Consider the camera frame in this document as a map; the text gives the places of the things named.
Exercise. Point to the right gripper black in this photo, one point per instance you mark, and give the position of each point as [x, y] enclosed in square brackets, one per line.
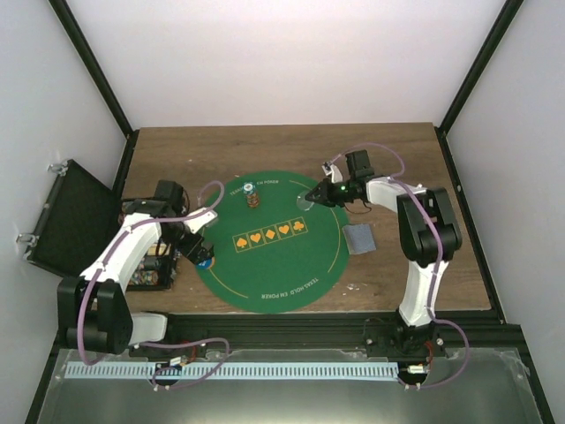
[324, 188]

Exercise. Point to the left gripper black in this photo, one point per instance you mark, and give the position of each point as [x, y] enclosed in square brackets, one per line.
[188, 251]

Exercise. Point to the clear round dealer button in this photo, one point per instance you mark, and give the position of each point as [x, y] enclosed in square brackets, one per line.
[302, 203]

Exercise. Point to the blue small blind button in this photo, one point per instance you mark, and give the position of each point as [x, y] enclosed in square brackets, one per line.
[206, 264]

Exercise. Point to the blue patterned card deck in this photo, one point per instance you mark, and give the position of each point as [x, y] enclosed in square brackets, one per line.
[359, 238]

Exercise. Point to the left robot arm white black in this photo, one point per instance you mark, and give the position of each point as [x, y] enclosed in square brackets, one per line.
[93, 315]

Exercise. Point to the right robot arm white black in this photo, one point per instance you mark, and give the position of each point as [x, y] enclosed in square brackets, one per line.
[428, 231]

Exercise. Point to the black poker chip case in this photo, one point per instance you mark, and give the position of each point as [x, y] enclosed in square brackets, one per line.
[155, 270]

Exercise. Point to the stacked poker chips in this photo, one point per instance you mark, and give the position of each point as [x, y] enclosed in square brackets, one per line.
[251, 194]

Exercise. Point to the round green poker mat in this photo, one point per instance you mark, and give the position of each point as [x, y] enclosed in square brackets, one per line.
[274, 258]

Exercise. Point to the light blue slotted strip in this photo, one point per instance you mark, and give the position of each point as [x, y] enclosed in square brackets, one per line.
[350, 371]

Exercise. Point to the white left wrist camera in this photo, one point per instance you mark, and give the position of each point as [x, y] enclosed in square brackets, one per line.
[199, 219]

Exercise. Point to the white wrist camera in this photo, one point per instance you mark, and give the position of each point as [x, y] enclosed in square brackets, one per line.
[199, 219]
[332, 172]

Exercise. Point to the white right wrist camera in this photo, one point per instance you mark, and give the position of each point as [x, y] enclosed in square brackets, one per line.
[332, 172]

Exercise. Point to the black mounting rail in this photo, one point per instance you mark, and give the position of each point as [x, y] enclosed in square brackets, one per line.
[378, 334]

